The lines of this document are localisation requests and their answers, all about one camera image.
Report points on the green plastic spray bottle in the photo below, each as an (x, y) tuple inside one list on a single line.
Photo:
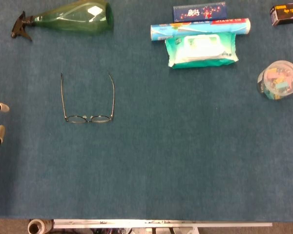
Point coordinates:
[(78, 17)]

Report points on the green wet wipes pack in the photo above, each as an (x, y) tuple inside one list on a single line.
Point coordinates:
[(202, 51)]

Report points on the thin wire-frame eyeglasses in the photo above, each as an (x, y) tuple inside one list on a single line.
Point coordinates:
[(89, 118)]

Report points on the long dark blue box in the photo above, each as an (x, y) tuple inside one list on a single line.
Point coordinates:
[(200, 12)]

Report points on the aluminium table edge rail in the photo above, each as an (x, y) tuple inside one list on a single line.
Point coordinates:
[(161, 223)]

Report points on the blue white cling film roll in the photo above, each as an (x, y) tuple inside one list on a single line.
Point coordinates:
[(161, 30)]

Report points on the small black cardboard box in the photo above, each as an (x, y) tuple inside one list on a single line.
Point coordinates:
[(286, 13)]

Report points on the grey tape roll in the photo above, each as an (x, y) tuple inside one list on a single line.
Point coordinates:
[(42, 225)]

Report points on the clear jar of binder clips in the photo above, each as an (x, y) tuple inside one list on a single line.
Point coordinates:
[(279, 80)]

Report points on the blue felt table cloth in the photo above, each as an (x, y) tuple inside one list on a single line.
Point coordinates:
[(161, 158)]

